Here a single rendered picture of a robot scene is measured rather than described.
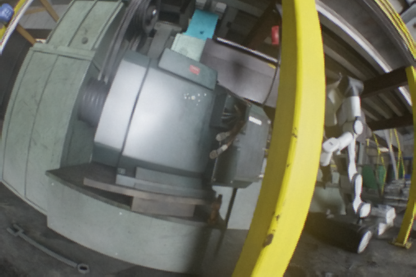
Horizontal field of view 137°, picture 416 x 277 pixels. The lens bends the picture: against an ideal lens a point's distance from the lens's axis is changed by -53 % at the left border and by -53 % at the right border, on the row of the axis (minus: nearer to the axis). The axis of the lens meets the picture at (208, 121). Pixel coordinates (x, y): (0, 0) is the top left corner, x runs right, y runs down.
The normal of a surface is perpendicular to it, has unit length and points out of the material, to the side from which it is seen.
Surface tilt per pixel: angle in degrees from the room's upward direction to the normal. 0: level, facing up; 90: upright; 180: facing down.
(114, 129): 90
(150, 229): 90
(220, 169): 90
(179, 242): 90
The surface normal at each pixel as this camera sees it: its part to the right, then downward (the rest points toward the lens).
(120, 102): 0.49, -0.04
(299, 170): 0.19, -0.14
